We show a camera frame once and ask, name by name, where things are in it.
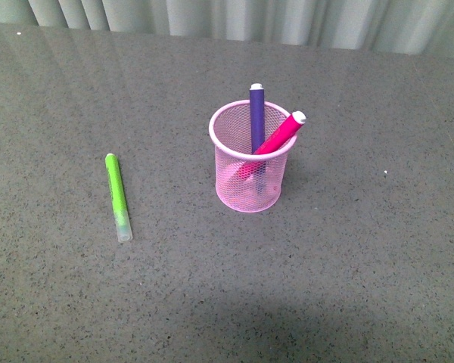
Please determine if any pink marker pen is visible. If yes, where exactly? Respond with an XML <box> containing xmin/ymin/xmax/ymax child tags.
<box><xmin>235</xmin><ymin>111</ymin><xmax>307</xmax><ymax>180</ymax></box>

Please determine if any purple marker pen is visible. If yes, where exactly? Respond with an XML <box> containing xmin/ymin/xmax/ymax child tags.
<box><xmin>250</xmin><ymin>83</ymin><xmax>265</xmax><ymax>194</ymax></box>

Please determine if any pink mesh cup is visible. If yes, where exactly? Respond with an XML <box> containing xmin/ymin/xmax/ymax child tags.
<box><xmin>209</xmin><ymin>100</ymin><xmax>297</xmax><ymax>213</ymax></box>

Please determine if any green marker pen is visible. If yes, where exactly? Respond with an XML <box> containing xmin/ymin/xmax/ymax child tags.
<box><xmin>105</xmin><ymin>154</ymin><xmax>132</xmax><ymax>243</ymax></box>

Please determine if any white pleated curtain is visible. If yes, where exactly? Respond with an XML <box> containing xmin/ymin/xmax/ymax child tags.
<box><xmin>0</xmin><ymin>0</ymin><xmax>454</xmax><ymax>58</ymax></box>

